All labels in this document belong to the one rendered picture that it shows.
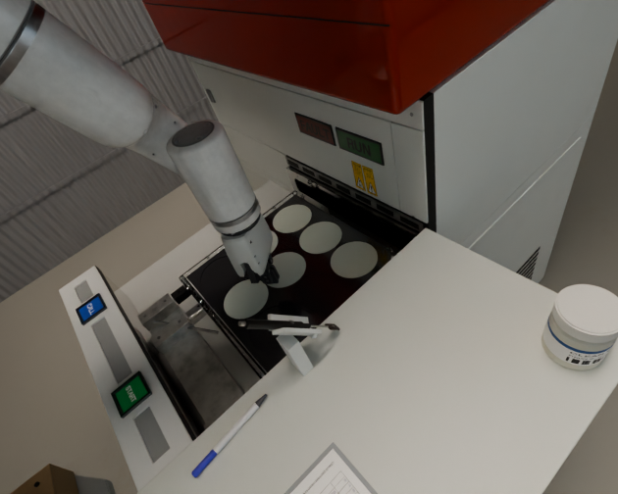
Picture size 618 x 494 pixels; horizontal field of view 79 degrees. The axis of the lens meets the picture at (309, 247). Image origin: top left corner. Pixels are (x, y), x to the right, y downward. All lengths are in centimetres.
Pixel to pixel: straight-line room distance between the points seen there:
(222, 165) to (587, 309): 48
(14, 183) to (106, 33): 104
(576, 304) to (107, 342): 77
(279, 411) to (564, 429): 36
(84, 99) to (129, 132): 5
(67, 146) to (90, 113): 236
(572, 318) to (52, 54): 61
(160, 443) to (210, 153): 44
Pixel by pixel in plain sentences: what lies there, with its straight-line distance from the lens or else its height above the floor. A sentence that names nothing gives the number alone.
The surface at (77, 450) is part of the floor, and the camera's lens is 213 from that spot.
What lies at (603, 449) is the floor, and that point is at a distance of 164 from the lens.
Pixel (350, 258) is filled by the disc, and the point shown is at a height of 90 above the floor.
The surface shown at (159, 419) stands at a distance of 69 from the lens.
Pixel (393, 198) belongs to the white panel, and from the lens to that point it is 76.
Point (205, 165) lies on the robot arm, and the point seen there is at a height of 125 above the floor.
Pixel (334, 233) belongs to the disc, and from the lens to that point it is 86.
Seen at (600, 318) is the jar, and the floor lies 106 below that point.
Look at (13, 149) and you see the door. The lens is 282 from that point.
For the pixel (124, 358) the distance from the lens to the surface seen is 80.
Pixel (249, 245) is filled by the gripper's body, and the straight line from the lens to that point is 62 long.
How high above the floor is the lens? 150
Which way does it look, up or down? 45 degrees down
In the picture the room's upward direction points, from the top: 21 degrees counter-clockwise
